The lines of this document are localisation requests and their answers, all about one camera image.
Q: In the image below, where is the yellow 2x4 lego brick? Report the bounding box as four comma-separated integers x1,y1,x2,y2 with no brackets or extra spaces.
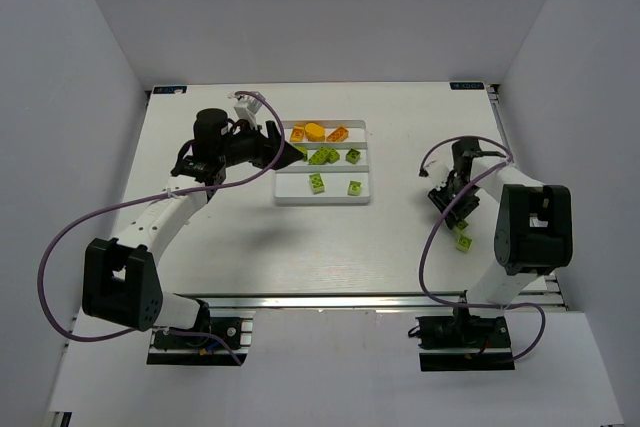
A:
326,126,349,143

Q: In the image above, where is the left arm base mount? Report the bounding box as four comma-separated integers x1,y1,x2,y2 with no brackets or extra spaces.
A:
146,301,253,367

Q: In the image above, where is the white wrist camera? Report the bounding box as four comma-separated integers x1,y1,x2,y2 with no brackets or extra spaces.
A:
229,93,263,124
419,160,450,190

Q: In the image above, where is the yellow rounded lego piece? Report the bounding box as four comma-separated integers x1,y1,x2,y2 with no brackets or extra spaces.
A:
304,122,326,142

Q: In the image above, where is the left blue corner label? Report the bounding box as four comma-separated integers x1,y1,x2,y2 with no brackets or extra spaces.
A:
152,85,187,95

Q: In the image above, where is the pale green sloped lego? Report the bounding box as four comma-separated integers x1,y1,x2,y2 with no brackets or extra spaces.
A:
309,173,326,195

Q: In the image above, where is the pale green small lego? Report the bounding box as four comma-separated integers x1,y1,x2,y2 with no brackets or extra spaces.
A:
455,234,473,252

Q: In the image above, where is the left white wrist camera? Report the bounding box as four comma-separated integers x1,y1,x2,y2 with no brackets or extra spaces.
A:
229,93,263,124

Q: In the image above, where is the white divided sorting tray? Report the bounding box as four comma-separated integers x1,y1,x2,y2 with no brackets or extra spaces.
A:
273,119,371,206

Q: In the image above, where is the lime 2x4 lego brick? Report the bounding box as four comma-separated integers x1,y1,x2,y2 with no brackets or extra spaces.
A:
308,146,340,165

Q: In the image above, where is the green 2x2 lego brick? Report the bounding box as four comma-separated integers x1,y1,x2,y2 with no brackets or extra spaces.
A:
345,148,361,165

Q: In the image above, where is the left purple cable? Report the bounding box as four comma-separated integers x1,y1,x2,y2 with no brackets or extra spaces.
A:
37,90,286,366

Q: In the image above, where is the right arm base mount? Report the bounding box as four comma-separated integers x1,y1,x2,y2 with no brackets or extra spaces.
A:
407,308,515,372

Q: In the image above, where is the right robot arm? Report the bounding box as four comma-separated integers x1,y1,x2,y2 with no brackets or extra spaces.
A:
248,136,573,304

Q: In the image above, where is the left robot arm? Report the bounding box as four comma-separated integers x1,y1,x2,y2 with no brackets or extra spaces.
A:
82,108,301,333

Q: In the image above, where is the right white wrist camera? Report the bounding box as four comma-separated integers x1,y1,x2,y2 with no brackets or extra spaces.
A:
419,160,450,190

